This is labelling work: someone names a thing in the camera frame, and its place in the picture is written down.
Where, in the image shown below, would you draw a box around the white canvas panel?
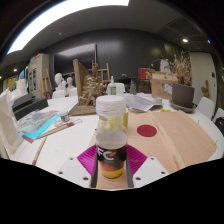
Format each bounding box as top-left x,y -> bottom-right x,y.
0,88 -> 24,158

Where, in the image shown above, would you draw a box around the small grey bottle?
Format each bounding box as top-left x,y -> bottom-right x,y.
129,78 -> 138,95

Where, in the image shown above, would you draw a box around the red pencil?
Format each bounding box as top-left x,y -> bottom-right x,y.
31,136 -> 48,167

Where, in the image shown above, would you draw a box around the wooden paint brushes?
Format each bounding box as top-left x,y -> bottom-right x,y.
36,119 -> 83,139

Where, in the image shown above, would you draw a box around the flat round red coaster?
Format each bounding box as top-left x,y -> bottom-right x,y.
136,124 -> 158,138

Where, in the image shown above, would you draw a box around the white plaster figure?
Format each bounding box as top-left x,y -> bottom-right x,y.
159,59 -> 172,74

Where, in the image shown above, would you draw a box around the brown cardboard box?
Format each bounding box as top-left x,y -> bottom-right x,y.
150,71 -> 179,100

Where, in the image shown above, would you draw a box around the grey printed newspaper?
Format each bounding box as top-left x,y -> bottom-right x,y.
121,93 -> 161,113

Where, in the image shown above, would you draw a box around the wooden wall figure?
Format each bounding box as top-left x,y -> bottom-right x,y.
200,79 -> 211,99

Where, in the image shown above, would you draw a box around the white-capped clear drink bottle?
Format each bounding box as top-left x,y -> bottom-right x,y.
94,94 -> 129,181

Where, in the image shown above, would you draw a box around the black backpack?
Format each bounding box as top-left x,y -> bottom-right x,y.
214,116 -> 224,136

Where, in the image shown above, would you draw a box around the brown carved wooden sculpture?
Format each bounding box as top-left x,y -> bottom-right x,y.
68,59 -> 108,117

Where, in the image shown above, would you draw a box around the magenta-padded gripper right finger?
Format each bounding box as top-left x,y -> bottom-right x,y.
125,144 -> 170,189

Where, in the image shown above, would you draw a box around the wooden easel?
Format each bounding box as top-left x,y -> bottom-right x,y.
41,68 -> 54,99
91,59 -> 112,84

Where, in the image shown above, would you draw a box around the black wall screen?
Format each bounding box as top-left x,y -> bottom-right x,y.
53,43 -> 98,76

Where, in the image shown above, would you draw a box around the white plaster bust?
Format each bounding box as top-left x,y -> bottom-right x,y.
54,72 -> 67,92
65,76 -> 75,89

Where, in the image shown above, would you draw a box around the grey plant saucer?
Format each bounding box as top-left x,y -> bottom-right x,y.
169,99 -> 198,114

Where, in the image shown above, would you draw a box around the black flat cases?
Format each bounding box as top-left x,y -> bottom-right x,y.
11,93 -> 49,121

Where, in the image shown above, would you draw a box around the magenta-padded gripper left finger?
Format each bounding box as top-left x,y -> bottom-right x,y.
57,144 -> 100,189

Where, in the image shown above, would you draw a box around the red box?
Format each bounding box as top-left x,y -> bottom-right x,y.
137,67 -> 151,81

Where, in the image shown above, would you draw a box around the dried plant in dark pot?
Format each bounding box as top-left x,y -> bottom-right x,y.
169,50 -> 198,109

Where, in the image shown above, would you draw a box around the small paint jar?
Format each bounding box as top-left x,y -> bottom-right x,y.
59,110 -> 71,123

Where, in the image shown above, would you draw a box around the white green spray bottle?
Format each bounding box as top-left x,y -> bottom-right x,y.
109,75 -> 117,96

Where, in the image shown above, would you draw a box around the large ceiling light panel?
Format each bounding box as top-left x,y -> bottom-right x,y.
6,0 -> 131,55

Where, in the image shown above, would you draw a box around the white shelf unit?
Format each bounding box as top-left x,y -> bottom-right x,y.
26,53 -> 50,100

